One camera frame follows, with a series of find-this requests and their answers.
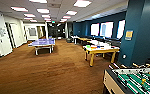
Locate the bright office window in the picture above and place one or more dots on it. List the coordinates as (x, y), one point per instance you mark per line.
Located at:
(121, 29)
(107, 29)
(94, 29)

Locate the yellow wall sign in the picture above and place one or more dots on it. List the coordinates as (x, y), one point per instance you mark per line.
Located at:
(129, 35)

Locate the small white table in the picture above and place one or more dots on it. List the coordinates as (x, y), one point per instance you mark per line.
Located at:
(74, 37)

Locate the grey framed wall panel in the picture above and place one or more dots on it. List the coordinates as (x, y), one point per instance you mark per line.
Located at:
(32, 32)

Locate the long wooden table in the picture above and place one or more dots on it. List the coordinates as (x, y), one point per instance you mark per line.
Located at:
(83, 39)

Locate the white wall outlet plate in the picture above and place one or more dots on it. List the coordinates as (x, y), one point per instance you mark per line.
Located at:
(124, 56)

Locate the blue ping pong table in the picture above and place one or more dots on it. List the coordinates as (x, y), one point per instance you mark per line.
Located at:
(42, 42)

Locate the rectangular ceiling light panel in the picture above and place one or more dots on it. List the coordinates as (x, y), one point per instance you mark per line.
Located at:
(71, 12)
(29, 15)
(37, 1)
(19, 8)
(43, 10)
(82, 3)

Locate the dark round trash bin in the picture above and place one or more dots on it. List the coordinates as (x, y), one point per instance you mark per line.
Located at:
(69, 40)

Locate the white office door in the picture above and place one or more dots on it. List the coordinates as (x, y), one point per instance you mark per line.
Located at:
(13, 35)

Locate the green foosball table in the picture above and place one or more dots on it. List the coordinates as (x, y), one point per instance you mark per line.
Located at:
(134, 81)

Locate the green bowl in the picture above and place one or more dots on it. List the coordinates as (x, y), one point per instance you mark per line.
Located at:
(88, 47)

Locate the yellow wooden gaming table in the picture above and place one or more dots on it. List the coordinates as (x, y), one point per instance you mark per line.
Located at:
(102, 50)

